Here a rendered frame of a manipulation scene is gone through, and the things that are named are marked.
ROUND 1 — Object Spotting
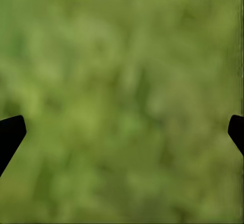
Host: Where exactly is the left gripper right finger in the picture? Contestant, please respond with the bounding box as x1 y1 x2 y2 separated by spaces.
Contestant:
228 115 244 156

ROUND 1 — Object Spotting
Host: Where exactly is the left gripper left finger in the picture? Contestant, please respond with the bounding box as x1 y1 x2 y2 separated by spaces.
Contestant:
0 115 26 176

